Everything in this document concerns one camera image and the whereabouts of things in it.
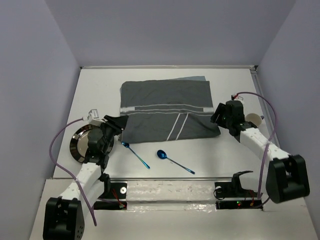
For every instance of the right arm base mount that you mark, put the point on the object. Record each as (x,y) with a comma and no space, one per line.
(230,194)

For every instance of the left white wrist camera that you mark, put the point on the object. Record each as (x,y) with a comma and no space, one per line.
(93,118)

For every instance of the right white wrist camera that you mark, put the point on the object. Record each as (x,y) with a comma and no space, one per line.
(237,97)

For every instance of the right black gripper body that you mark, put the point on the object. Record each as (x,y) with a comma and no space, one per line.
(227,120)

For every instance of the grey striped cloth placemat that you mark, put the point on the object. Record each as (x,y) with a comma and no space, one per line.
(167,110)

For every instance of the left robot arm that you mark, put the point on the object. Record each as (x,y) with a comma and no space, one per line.
(64,217)

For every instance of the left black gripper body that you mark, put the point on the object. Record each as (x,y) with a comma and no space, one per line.
(107,134)

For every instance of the blue metal spoon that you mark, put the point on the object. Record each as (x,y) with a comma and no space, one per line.
(162,155)

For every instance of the blue metal fork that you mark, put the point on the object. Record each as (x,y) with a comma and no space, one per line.
(127,145)

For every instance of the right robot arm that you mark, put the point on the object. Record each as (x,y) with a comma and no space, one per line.
(287,176)

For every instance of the purple ceramic mug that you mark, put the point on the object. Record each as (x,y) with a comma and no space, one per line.
(254,118)

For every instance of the dark patterned dinner plate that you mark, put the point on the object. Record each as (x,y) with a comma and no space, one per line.
(79,145)

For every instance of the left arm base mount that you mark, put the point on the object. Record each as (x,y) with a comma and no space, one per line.
(115,199)

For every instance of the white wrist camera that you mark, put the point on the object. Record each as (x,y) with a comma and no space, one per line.
(237,97)
(93,118)

